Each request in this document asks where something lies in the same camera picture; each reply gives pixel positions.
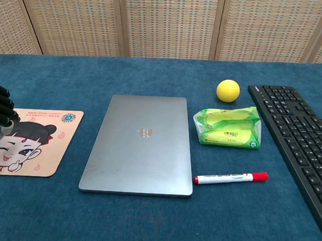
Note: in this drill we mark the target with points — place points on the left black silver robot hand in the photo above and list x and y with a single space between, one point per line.
0 109

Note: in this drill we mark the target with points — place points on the cartoon girl mouse pad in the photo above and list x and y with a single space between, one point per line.
41 144

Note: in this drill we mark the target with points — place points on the silver closed laptop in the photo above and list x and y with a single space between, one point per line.
140 151

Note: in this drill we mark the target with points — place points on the bamboo folding screen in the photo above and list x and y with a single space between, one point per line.
166 23

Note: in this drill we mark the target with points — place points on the blue table cloth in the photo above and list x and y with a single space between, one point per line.
155 222

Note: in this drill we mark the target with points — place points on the yellow foam ball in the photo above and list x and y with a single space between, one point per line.
228 91

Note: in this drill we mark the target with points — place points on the green tissue pack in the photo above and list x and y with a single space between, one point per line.
228 129

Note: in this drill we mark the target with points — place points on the white marker with red cap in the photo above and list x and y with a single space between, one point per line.
222 178

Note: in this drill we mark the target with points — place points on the black computer keyboard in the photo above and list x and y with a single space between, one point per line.
298 133

